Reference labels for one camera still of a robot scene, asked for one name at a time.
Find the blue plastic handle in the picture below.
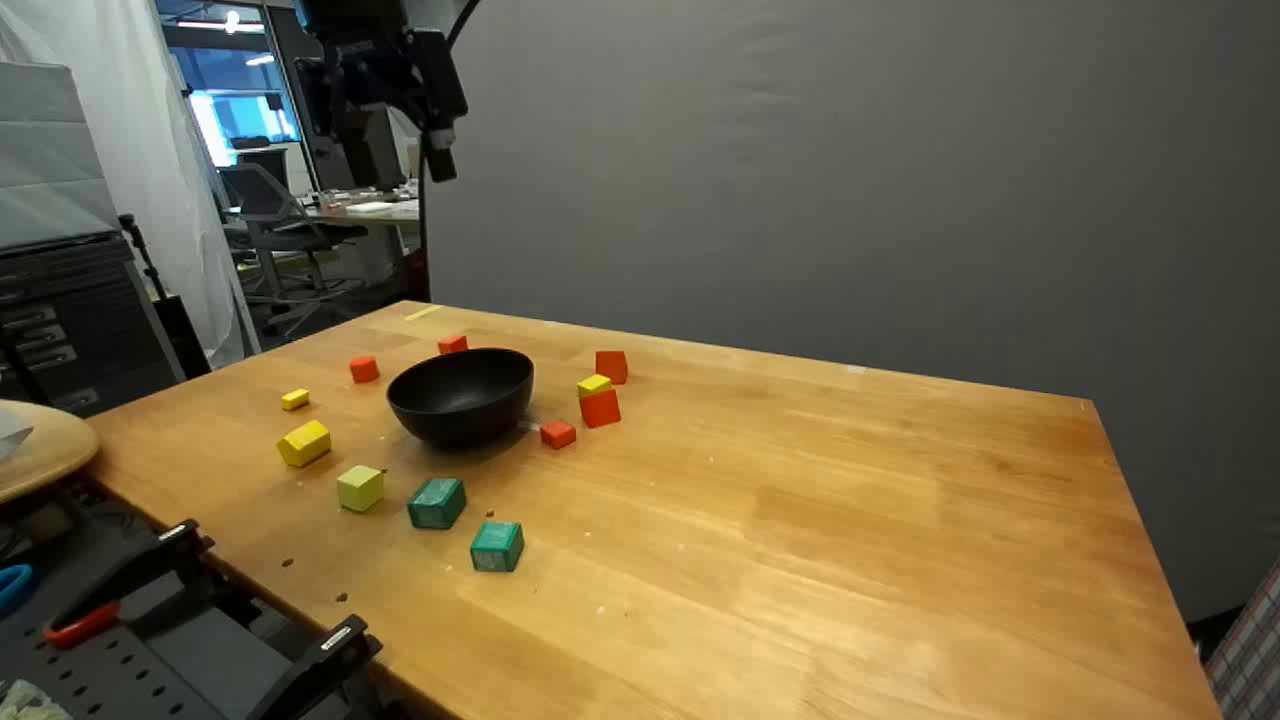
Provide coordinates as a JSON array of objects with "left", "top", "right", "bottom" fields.
[{"left": 0, "top": 560, "right": 39, "bottom": 621}]

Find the black bowl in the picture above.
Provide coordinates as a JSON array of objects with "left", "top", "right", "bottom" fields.
[{"left": 384, "top": 342, "right": 536, "bottom": 456}]

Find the black pegboard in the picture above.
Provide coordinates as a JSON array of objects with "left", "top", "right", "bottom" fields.
[{"left": 0, "top": 475, "right": 405, "bottom": 720}]

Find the white curtain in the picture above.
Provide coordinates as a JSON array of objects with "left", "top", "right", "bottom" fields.
[{"left": 0, "top": 0, "right": 262, "bottom": 373}]

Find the pale crumpled object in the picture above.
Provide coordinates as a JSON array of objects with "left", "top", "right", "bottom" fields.
[{"left": 0, "top": 676, "right": 73, "bottom": 720}]

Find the orange-red wooden block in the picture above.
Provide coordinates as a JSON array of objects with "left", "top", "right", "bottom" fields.
[{"left": 578, "top": 386, "right": 625, "bottom": 431}]

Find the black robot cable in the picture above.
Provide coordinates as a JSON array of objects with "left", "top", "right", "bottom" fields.
[{"left": 446, "top": 0, "right": 489, "bottom": 46}]

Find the office chair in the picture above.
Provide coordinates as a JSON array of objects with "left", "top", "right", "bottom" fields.
[{"left": 216, "top": 157, "right": 338, "bottom": 342}]

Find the grey flat panel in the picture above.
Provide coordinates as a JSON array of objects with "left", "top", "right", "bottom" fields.
[{"left": 0, "top": 56, "right": 128, "bottom": 250}]

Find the lime green wooden cube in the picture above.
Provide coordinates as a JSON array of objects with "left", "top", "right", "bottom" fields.
[{"left": 334, "top": 458, "right": 388, "bottom": 514}]

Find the round wooden board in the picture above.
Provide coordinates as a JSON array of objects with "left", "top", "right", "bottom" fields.
[{"left": 0, "top": 394, "right": 105, "bottom": 507}]

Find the office desk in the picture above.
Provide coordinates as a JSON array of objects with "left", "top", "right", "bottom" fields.
[{"left": 308, "top": 187, "right": 430, "bottom": 231}]

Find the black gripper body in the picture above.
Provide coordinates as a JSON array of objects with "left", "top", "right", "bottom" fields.
[{"left": 299, "top": 0, "right": 464, "bottom": 40}]

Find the blue lit screen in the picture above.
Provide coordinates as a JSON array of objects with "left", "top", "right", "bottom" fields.
[{"left": 183, "top": 76, "right": 306, "bottom": 170}]

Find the large yellow wooden block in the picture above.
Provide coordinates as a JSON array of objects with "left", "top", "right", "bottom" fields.
[{"left": 275, "top": 415, "right": 338, "bottom": 472}]

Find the grey fabric backdrop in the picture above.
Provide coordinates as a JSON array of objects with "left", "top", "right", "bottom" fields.
[{"left": 422, "top": 0, "right": 1280, "bottom": 633}]

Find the teal wooden block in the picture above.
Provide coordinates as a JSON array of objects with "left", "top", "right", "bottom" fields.
[
  {"left": 405, "top": 475, "right": 473, "bottom": 531},
  {"left": 468, "top": 514, "right": 528, "bottom": 574}
]

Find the black cabinet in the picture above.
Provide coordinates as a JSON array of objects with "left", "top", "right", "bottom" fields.
[{"left": 0, "top": 231, "right": 183, "bottom": 420}]

